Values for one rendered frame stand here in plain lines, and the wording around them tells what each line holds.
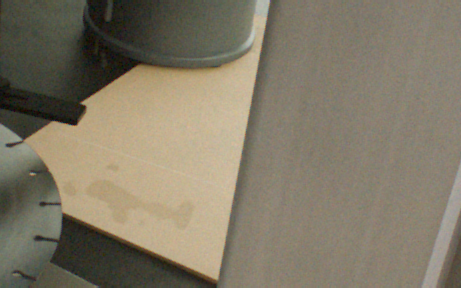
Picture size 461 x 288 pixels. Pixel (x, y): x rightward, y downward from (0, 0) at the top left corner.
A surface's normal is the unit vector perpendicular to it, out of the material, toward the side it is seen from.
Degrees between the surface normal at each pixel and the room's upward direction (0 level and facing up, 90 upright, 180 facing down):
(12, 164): 0
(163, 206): 0
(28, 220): 0
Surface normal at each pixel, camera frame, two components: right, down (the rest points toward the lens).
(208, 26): 0.41, 0.51
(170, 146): 0.15, -0.85
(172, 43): 0.04, 0.50
